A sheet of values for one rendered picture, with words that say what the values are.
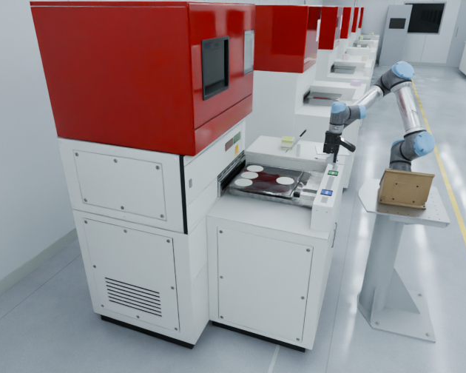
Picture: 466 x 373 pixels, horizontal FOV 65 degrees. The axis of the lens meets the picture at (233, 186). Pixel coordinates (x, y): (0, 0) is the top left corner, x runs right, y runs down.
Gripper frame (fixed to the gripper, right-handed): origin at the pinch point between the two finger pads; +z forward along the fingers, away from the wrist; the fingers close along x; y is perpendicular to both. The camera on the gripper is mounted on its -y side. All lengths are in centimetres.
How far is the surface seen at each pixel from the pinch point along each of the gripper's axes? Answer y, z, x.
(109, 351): 106, 101, 81
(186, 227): 59, 15, 66
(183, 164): 59, -18, 66
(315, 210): 3.3, 7.6, 39.8
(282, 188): 24.8, 10.4, 16.1
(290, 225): 14.7, 18.4, 39.8
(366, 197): -19.4, 18.3, -5.1
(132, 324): 101, 95, 64
